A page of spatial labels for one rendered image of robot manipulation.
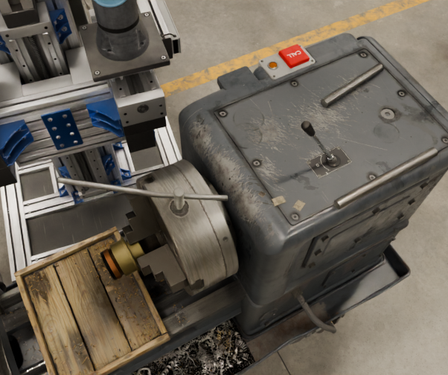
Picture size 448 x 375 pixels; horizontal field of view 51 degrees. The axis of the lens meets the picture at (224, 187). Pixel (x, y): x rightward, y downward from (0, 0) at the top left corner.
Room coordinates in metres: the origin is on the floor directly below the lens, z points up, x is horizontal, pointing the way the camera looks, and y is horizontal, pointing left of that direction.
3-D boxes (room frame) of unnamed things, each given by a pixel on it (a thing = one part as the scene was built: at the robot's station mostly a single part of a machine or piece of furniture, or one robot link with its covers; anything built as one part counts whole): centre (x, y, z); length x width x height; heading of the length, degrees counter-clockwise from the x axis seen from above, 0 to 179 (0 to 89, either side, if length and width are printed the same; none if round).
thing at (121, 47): (1.06, 0.31, 1.21); 0.15 x 0.15 x 0.10
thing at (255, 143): (0.73, -0.23, 1.06); 0.59 x 0.48 x 0.39; 121
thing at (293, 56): (0.93, -0.17, 1.26); 0.06 x 0.06 x 0.02; 31
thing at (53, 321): (0.36, 0.34, 0.89); 0.36 x 0.30 x 0.04; 31
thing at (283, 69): (0.92, -0.15, 1.23); 0.13 x 0.08 x 0.05; 121
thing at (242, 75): (0.84, -0.03, 1.24); 0.09 x 0.08 x 0.03; 121
